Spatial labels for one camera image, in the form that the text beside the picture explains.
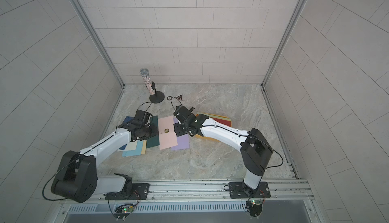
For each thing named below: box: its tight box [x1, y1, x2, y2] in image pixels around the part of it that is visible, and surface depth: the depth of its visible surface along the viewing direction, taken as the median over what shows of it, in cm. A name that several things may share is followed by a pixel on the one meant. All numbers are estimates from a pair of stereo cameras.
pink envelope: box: [158, 115, 179, 151], surface depth 91 cm
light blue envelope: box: [122, 140, 144, 157], surface depth 85 cm
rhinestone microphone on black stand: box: [139, 67, 165, 104], surface depth 93 cm
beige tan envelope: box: [140, 139, 147, 155], surface depth 86 cm
